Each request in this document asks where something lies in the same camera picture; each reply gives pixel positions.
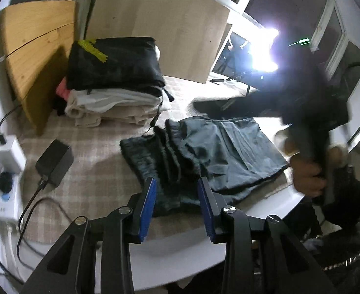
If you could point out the white power strip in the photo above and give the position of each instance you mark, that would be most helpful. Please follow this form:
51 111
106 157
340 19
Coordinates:
10 197

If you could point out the light wooden board panel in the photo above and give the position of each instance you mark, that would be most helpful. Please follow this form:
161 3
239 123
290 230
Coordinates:
187 32

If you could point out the person right hand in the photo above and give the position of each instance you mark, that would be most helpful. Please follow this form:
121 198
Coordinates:
307 177

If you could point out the black jacket with zipper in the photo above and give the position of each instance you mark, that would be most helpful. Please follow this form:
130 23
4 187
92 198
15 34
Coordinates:
338 253

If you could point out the plaid pink table cloth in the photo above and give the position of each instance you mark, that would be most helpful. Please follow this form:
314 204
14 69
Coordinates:
100 180

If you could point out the black folded garment on pile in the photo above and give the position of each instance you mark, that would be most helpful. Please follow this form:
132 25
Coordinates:
128 63

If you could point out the bright ring light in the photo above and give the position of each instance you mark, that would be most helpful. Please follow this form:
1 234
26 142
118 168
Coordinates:
260 47

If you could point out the white blue striped garment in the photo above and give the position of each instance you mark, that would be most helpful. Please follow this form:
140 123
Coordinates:
102 100

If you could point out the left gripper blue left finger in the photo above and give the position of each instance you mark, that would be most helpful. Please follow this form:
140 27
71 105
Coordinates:
70 265

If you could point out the black power adapter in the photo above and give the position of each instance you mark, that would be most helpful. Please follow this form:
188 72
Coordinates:
55 162

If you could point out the pink folded garment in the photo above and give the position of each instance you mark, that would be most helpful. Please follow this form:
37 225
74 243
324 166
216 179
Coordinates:
62 90

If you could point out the dark grey trousers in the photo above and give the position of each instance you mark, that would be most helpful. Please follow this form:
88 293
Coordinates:
235 156

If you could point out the white charger plug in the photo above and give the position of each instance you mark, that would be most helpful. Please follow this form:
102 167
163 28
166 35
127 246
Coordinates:
12 156

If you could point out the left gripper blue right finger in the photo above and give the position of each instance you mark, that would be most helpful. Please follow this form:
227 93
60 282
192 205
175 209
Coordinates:
259 250

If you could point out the pine wooden headboard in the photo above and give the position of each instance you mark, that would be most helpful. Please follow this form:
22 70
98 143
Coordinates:
37 38

